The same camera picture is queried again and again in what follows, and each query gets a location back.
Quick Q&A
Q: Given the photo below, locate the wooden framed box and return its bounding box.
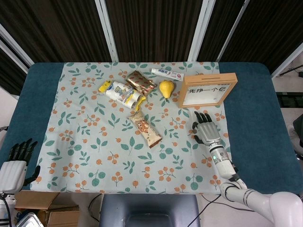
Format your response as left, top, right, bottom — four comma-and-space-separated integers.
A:
178, 72, 238, 109

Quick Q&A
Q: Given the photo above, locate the white bag rolls pack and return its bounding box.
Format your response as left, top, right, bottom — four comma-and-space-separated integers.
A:
98, 80, 147, 111

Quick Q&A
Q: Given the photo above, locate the leaf and orange print tablecloth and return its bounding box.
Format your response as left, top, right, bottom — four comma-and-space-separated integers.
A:
30, 61, 232, 194

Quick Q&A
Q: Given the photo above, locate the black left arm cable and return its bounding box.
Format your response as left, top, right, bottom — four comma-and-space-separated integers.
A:
0, 192, 12, 227

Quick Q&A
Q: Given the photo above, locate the dark folding screen white frame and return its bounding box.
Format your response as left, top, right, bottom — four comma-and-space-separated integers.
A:
0, 0, 303, 95

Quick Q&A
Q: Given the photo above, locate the metal tray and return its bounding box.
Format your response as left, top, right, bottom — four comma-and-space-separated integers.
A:
15, 212, 46, 227

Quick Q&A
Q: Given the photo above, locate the black floor cable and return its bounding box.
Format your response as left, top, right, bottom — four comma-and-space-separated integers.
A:
88, 193, 103, 223
200, 195, 253, 212

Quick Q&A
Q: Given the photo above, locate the white toothpaste tube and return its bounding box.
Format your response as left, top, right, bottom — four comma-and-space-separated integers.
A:
151, 68, 185, 82

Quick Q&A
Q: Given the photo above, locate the yellow pear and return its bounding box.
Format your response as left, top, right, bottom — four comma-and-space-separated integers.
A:
159, 79, 175, 101

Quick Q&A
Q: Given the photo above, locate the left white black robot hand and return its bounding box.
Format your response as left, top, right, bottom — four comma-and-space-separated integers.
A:
0, 138, 41, 194

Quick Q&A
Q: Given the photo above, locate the teal table cover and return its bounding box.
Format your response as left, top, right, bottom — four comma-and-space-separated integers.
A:
0, 61, 299, 195

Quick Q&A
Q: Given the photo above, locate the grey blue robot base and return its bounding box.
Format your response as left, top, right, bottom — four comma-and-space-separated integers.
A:
99, 193, 201, 227

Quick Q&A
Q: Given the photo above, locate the gold snack packet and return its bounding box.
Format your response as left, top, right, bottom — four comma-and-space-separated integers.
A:
125, 70, 158, 96

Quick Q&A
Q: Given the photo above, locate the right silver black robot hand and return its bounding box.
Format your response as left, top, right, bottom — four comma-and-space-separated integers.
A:
191, 111, 220, 146

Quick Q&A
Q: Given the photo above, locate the beige nut bar packet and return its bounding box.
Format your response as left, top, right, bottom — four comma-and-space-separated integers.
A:
128, 111, 163, 149

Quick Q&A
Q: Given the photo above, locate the brown cardboard box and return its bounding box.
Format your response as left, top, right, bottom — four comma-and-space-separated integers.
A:
14, 190, 80, 227

